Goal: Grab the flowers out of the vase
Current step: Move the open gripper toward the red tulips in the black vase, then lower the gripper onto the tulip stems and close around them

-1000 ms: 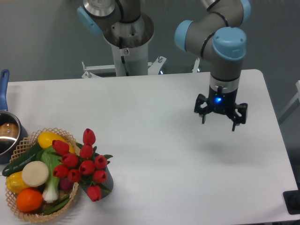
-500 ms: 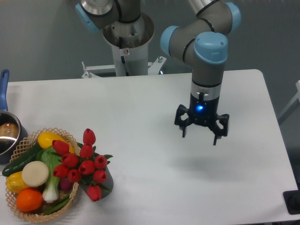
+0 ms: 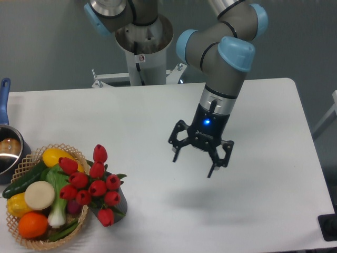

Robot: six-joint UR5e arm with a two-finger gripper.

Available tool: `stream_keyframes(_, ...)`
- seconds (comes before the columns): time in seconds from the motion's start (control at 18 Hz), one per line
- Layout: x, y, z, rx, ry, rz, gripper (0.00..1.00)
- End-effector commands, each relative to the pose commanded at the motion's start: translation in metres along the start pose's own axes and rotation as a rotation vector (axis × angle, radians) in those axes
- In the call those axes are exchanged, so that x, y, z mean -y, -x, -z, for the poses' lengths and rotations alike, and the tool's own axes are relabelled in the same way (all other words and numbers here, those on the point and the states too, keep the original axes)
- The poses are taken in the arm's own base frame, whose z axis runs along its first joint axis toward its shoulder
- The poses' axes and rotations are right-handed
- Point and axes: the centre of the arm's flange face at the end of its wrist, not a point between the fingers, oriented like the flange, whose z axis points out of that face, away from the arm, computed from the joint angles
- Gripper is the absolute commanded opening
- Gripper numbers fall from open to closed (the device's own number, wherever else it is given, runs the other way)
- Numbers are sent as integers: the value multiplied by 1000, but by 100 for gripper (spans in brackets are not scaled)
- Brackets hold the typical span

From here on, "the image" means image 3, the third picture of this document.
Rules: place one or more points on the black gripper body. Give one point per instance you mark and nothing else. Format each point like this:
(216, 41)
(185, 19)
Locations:
(206, 129)

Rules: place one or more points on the red tulip bouquet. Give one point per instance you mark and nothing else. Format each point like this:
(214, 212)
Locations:
(83, 187)

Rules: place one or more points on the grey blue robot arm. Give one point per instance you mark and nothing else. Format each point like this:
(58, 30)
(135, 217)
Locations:
(223, 52)

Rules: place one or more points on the dark grey ribbed vase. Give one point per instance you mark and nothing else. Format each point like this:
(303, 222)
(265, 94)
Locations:
(112, 206)

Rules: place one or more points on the black device at edge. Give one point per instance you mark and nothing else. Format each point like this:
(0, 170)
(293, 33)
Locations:
(328, 226)

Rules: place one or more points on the yellow squash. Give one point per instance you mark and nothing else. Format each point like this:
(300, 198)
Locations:
(55, 156)

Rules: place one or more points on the purple sweet potato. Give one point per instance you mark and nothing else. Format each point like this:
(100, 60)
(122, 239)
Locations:
(73, 207)

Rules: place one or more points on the green bok choy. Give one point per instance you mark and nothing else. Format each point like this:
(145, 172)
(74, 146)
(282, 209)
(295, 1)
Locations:
(58, 179)

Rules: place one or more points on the beige round bun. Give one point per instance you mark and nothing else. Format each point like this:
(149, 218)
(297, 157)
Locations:
(39, 195)

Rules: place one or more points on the green bean pods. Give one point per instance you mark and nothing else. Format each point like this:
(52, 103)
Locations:
(67, 230)

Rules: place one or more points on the dark green cucumber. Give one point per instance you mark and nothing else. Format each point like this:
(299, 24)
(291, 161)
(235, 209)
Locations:
(23, 182)

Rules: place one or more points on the orange fruit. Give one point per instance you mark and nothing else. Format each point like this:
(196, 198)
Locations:
(32, 225)

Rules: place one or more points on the yellow bell pepper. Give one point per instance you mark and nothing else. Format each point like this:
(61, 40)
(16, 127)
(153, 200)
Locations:
(17, 206)

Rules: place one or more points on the woven wicker basket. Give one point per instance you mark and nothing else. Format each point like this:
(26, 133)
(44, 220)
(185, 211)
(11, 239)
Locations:
(12, 222)

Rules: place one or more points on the white metal base frame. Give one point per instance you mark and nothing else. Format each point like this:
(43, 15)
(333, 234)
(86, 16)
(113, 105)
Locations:
(173, 76)

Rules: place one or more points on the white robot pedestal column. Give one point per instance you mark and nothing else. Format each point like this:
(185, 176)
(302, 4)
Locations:
(145, 50)

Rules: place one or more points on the white frame at right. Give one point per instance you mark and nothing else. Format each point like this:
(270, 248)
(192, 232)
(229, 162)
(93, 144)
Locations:
(328, 118)

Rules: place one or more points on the blue saucepan with handle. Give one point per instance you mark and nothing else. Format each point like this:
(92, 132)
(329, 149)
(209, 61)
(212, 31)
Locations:
(13, 146)

